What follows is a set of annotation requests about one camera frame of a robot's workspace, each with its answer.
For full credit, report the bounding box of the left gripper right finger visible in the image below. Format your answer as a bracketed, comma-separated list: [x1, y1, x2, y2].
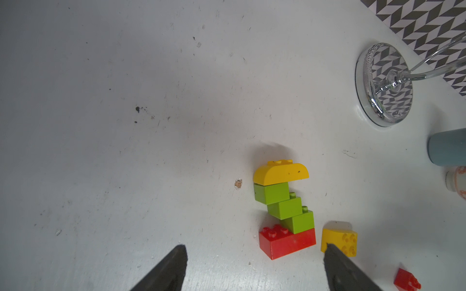
[324, 244, 382, 291]

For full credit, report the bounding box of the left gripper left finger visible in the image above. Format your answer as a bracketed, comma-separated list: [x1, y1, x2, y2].
[131, 244, 188, 291]

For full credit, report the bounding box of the green lego brick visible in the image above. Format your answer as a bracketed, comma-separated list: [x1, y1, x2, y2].
[267, 192, 303, 220]
[254, 183, 290, 205]
[280, 206, 314, 234]

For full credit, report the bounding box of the red long lego brick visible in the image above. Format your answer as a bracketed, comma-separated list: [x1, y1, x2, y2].
[258, 224, 316, 260]

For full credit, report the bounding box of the yellow long lego brick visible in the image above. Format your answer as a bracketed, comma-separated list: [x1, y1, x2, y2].
[253, 160, 309, 186]

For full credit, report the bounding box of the yellow curved lego brick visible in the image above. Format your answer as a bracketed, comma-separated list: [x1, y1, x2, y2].
[321, 229, 358, 257]

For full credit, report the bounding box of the small red lego brick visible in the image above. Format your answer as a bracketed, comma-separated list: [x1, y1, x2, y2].
[394, 268, 422, 291]

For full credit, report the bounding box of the orange patterned small bowl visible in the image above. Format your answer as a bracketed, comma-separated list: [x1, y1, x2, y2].
[445, 166, 466, 200]

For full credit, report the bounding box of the grey blue cup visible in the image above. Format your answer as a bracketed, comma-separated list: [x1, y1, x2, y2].
[427, 128, 466, 167]

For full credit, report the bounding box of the chrome mug tree stand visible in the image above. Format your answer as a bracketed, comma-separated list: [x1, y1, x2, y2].
[355, 35, 466, 127]

